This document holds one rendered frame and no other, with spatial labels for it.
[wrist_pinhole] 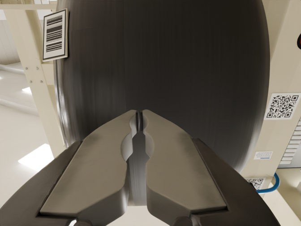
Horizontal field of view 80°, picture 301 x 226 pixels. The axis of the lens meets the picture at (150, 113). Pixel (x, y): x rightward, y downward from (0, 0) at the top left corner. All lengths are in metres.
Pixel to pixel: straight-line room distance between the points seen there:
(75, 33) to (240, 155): 0.26
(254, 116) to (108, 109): 0.19
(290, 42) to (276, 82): 0.09
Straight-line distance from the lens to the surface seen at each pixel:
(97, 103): 0.22
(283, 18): 0.49
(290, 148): 0.69
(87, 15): 0.25
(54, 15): 0.28
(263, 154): 0.64
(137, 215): 3.11
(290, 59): 0.52
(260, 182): 0.73
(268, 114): 0.56
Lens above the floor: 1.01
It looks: 29 degrees up
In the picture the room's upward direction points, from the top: 180 degrees clockwise
